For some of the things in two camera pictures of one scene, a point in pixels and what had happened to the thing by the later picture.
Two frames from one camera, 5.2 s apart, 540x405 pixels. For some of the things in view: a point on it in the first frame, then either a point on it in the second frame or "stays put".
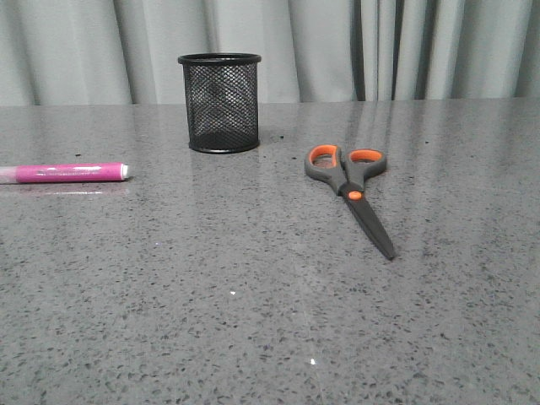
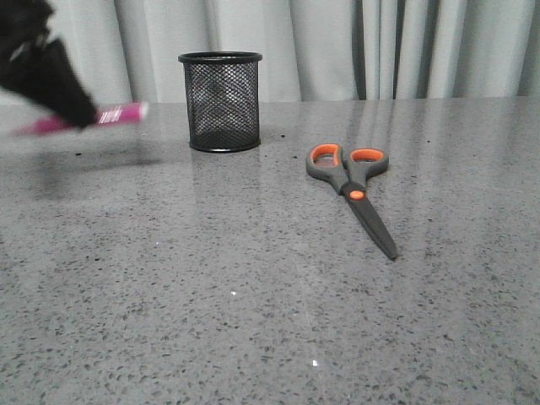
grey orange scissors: [348, 176] stays put
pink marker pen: [66, 173] -> [130, 113]
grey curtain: [125, 52] stays put
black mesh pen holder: [221, 98] stays put
